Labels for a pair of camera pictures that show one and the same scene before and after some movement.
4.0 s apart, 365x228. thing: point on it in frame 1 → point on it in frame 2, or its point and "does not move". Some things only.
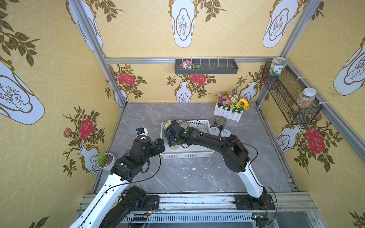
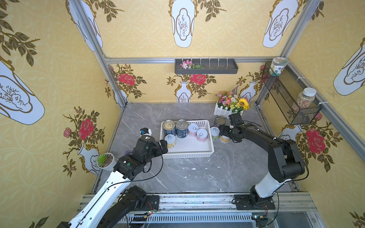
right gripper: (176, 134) → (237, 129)
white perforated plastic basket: (191, 152) does not move
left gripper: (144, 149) does not move
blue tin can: (183, 123) does not move
